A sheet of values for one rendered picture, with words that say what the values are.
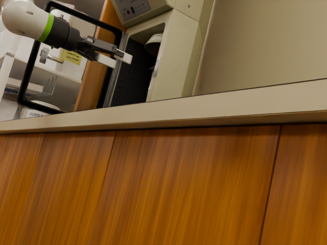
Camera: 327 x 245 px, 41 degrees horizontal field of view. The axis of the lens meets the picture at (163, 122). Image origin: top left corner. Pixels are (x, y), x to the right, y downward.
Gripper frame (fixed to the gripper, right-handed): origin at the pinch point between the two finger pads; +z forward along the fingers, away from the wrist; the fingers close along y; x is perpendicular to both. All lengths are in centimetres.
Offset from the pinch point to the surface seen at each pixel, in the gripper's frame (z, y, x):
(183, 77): 18.2, -14.2, 1.0
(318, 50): 51, -41, -18
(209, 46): 51, 21, -31
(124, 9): 1.8, 10.8, -23.2
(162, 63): 9.0, -14.2, -0.2
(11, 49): -14, 102, -17
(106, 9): -0.4, 22.8, -25.4
